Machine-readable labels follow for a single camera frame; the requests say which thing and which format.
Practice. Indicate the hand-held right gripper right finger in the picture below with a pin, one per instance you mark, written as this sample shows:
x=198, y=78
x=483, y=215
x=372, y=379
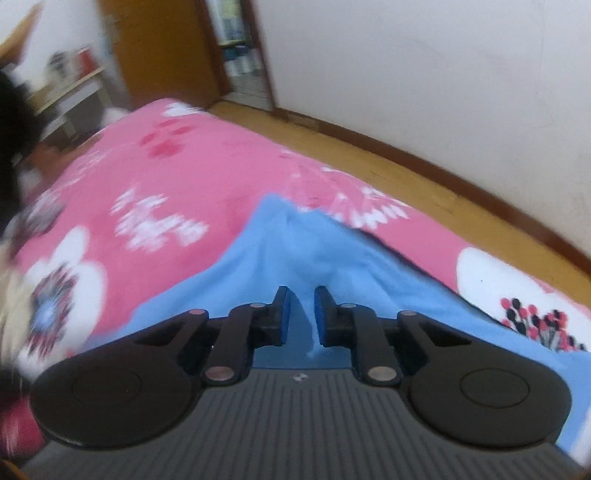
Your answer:
x=319, y=316

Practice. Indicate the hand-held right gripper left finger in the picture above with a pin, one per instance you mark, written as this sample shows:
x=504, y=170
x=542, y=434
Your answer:
x=286, y=316

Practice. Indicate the blue t-shirt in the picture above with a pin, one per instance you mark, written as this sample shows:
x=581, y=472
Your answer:
x=295, y=249

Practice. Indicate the pink floral blanket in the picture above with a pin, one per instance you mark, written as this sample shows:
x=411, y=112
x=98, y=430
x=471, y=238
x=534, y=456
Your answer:
x=184, y=175

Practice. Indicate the brown wooden door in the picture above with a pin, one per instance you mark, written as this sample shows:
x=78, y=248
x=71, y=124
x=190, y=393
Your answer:
x=161, y=50

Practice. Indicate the white shelf unit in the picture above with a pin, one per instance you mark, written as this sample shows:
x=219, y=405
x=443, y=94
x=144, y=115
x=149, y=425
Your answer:
x=69, y=92

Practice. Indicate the dark cloth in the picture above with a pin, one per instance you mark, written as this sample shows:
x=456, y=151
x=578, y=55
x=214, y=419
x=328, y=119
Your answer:
x=16, y=138

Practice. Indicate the red can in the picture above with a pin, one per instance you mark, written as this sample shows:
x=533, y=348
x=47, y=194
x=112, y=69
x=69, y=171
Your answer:
x=85, y=61

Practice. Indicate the brown wooden door frame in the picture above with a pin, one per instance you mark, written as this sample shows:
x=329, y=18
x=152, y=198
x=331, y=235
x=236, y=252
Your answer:
x=264, y=55

